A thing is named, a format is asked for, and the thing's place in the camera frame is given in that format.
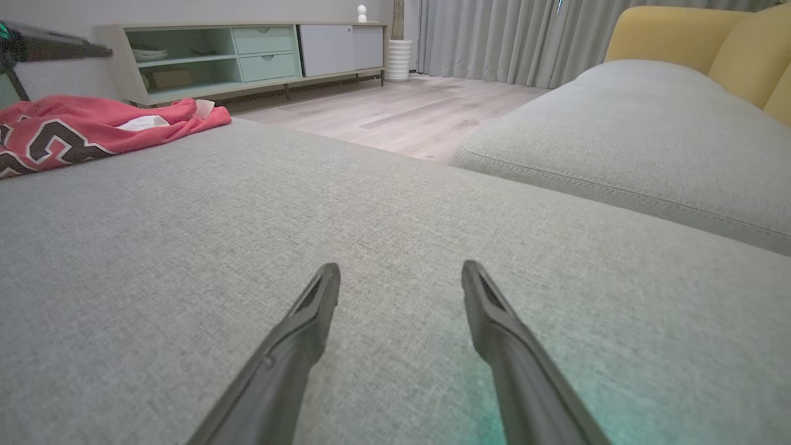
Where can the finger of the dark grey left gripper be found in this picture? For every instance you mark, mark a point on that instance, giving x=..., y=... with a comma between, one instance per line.
x=68, y=44

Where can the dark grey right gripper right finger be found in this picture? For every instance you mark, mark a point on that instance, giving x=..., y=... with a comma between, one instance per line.
x=519, y=371

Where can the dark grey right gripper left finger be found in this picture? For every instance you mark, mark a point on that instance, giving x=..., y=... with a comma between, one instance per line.
x=284, y=371

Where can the red basketball jersey black lettering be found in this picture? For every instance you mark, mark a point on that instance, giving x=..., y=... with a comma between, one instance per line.
x=80, y=127

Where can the stacked pale plates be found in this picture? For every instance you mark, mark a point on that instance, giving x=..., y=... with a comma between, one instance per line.
x=149, y=54

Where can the beige box in cabinet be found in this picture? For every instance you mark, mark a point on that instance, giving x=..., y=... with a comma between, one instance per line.
x=170, y=78

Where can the grey fabric sofa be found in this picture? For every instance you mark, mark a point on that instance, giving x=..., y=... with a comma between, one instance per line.
x=185, y=278

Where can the low mint and white cabinet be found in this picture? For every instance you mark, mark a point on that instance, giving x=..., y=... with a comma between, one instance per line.
x=272, y=55

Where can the grey sofa cushion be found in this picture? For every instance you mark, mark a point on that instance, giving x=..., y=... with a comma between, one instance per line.
x=649, y=130

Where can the small white figurine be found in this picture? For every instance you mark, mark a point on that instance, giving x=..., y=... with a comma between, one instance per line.
x=362, y=13

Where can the white ribbed vase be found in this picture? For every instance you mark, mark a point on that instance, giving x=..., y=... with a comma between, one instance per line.
x=399, y=60

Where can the brown stem in vase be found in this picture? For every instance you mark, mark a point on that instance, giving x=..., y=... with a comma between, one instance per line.
x=398, y=18

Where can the grey curtain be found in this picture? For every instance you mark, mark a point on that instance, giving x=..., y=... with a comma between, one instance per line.
x=494, y=37

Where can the yellow sofa backrest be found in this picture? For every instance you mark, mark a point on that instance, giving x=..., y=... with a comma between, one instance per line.
x=710, y=37

